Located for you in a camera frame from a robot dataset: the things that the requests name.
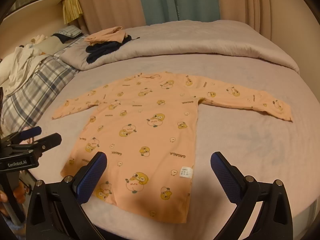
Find yellow fringed cloth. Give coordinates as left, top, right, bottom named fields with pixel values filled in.
left=62, top=0, right=83, bottom=24

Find folded peach garment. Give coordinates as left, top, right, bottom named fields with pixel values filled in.
left=85, top=26, right=127, bottom=46

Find peach duck print shirt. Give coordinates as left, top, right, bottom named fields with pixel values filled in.
left=53, top=72, right=292, bottom=223

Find pink curtain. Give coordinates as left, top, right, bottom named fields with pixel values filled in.
left=78, top=0, right=271, bottom=38

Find person left hand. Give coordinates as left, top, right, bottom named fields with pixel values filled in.
left=0, top=181, right=25, bottom=217

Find pink bed sheet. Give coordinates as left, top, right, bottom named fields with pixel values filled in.
left=31, top=54, right=319, bottom=239

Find dark navy folded garment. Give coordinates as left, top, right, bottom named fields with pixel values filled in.
left=86, top=35, right=134, bottom=64

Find teal curtain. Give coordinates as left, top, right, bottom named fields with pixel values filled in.
left=141, top=0, right=220, bottom=25

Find pink folded quilt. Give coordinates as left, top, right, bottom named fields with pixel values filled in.
left=60, top=20, right=300, bottom=73

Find striped blue folded cloth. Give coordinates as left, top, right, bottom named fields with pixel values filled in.
left=52, top=25, right=83, bottom=43

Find white crumpled clothes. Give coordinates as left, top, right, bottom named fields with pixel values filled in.
left=1, top=35, right=48, bottom=97

